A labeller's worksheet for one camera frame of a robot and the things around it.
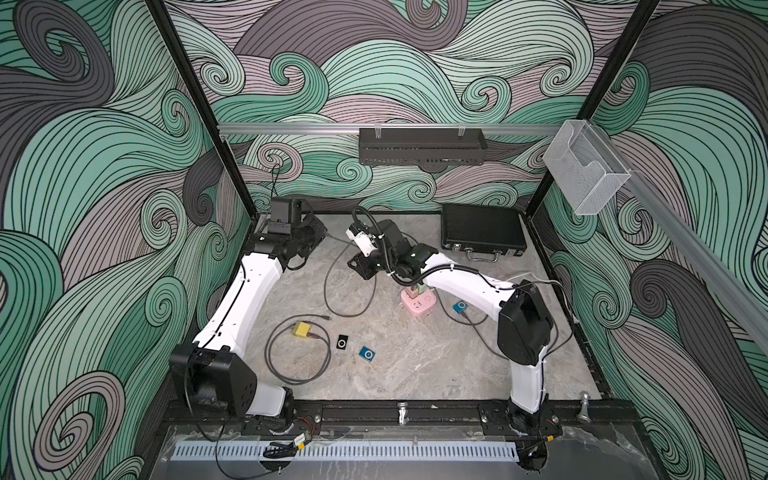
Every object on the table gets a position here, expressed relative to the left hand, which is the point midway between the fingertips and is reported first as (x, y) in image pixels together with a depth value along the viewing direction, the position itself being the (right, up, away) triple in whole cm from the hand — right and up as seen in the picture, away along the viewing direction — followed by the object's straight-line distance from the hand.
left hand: (326, 224), depth 79 cm
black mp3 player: (+4, -34, +7) cm, 35 cm away
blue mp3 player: (+11, -37, +4) cm, 39 cm away
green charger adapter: (+23, -15, -17) cm, 32 cm away
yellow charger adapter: (-9, -31, +9) cm, 34 cm away
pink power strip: (+28, -25, +12) cm, 39 cm away
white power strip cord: (+75, -19, +24) cm, 81 cm away
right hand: (+6, -11, +4) cm, 13 cm away
